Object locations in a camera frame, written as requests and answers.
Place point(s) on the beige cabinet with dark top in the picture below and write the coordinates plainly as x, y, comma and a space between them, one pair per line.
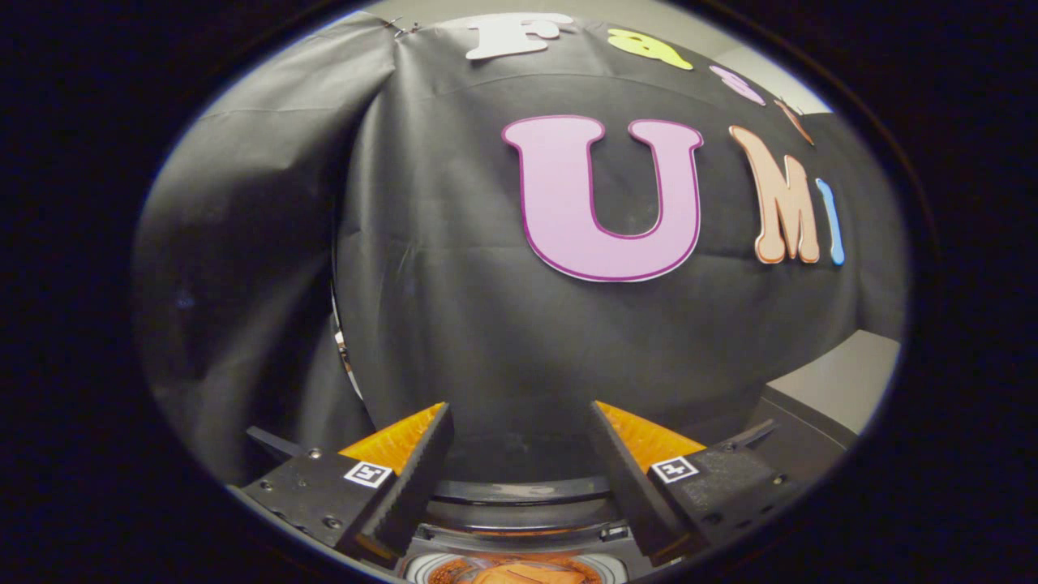
843, 381

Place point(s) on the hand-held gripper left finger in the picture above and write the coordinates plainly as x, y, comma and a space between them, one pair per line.
413, 495

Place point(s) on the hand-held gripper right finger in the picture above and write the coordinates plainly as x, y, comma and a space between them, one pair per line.
628, 495

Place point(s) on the orange shirt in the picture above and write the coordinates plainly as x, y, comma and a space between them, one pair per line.
519, 574

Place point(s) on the black backdrop cloth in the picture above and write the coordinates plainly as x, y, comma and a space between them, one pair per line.
454, 308

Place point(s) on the grey washing machine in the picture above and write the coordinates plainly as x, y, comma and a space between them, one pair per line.
519, 539

